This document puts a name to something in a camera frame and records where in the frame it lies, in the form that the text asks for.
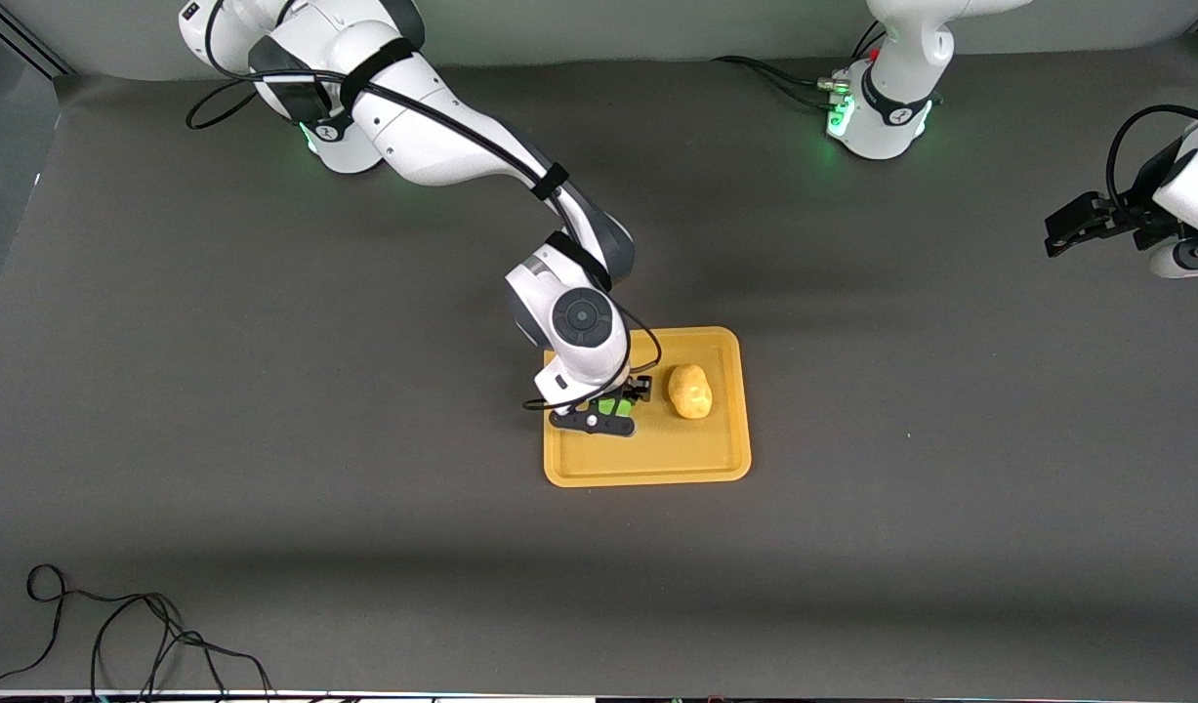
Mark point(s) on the yellow potato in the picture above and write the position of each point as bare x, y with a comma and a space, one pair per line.
691, 392

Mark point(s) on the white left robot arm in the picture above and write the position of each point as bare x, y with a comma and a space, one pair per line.
882, 107

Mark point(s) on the yellow plastic tray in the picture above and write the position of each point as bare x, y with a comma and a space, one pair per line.
598, 459

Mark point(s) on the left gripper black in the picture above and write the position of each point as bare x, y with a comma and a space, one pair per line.
1114, 217

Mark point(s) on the green apple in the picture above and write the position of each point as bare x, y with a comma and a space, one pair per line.
613, 405

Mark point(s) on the dark metal frame rail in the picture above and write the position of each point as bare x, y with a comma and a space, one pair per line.
22, 44

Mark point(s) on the dark grey table mat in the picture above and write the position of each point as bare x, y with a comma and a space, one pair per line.
559, 586

